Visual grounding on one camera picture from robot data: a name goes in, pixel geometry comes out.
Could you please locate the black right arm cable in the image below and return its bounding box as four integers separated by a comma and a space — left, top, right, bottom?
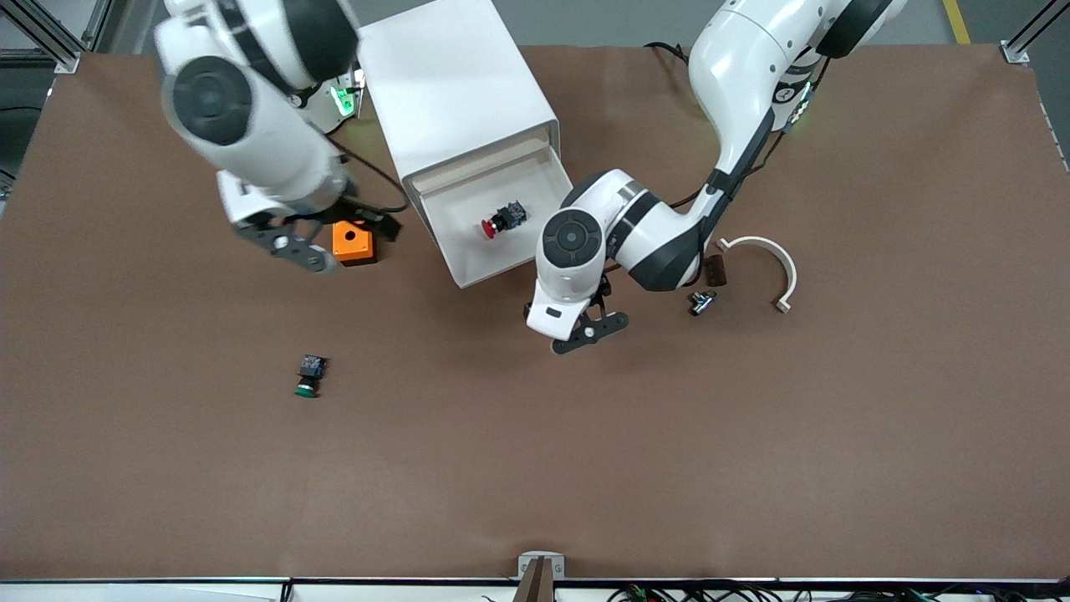
324, 134, 410, 215

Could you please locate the brown table mat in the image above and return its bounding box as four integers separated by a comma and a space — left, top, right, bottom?
0, 42, 1070, 584

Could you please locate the white plastic drawer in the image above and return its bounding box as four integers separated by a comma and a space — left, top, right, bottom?
415, 138, 576, 289

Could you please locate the green push button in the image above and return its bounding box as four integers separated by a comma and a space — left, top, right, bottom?
293, 355, 329, 400

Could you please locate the grey metal bracket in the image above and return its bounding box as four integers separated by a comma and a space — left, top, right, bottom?
517, 551, 566, 582

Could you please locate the white drawer cabinet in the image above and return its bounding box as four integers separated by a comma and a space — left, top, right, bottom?
351, 0, 561, 222

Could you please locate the aluminium frame post with foot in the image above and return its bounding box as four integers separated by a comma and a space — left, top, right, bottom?
1001, 0, 1056, 66

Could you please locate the black base cable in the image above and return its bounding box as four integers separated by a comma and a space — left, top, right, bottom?
644, 40, 696, 69

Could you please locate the white curved plastic bracket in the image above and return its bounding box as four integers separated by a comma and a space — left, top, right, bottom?
716, 236, 798, 315

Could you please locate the red push button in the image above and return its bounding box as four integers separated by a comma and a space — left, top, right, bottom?
481, 201, 529, 241

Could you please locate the aluminium frame profile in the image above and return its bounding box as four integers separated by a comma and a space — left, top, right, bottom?
0, 0, 114, 76

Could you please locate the orange button enclosure box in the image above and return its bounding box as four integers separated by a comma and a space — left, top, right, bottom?
332, 219, 378, 268

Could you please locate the brown mounting bar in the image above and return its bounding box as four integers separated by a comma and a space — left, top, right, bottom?
513, 559, 556, 602

